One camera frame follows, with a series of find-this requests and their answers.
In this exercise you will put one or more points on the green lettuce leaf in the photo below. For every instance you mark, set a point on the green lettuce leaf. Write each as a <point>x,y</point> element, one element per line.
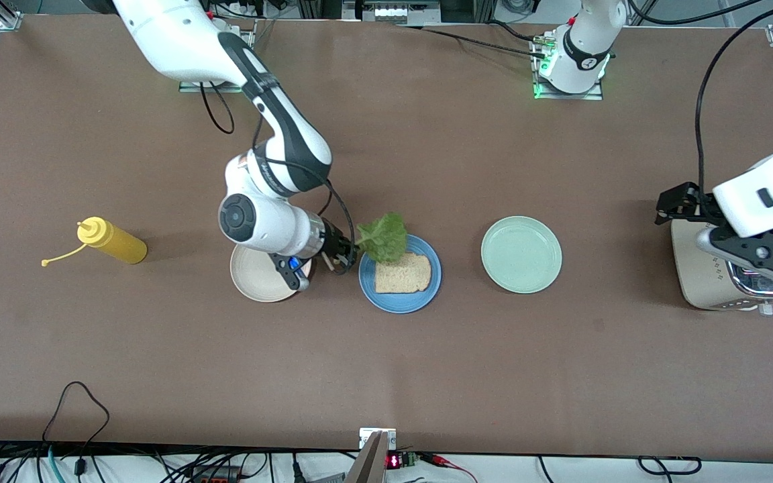
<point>386,238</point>

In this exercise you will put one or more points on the white metal edge bracket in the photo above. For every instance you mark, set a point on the white metal edge bracket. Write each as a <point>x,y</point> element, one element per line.
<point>366,436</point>

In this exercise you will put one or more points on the grey metal pole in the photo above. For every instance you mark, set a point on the grey metal pole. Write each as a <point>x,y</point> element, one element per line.
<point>368,466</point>

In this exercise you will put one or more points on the small red LED module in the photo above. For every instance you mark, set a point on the small red LED module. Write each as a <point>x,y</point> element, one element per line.
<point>394,461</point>

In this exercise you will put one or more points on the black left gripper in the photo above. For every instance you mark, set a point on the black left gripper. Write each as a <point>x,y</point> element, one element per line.
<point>697,204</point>

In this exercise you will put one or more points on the pale green plate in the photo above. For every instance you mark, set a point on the pale green plate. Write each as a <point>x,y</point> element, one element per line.
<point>521,255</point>

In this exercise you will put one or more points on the cream and chrome toaster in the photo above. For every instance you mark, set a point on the cream and chrome toaster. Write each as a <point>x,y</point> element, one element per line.
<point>695,282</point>

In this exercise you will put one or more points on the black power strip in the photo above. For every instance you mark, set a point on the black power strip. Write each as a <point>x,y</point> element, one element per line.
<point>212,477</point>

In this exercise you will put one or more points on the beige plate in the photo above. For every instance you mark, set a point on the beige plate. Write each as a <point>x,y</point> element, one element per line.
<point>252,282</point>

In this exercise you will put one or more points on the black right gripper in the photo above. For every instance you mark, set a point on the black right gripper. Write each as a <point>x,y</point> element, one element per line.
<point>336,244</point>

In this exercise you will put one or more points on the yellow mustard squeeze bottle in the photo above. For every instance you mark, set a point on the yellow mustard squeeze bottle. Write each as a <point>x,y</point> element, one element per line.
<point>121,247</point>

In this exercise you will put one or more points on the blue plate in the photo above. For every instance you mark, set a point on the blue plate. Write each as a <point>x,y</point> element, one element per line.
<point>400,303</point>

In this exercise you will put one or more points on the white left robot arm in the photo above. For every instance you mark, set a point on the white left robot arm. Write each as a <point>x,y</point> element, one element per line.
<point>584,54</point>

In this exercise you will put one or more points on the white device on frame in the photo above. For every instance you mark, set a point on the white device on frame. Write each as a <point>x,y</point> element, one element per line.
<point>393,12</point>

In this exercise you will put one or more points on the white bread slice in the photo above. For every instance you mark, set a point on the white bread slice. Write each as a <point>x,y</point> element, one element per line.
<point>403,275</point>

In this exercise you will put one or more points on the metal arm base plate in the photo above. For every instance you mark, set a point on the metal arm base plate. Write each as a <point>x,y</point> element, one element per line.
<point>192,86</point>
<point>564,96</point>

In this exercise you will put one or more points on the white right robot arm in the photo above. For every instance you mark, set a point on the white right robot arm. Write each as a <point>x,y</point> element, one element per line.
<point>178,33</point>

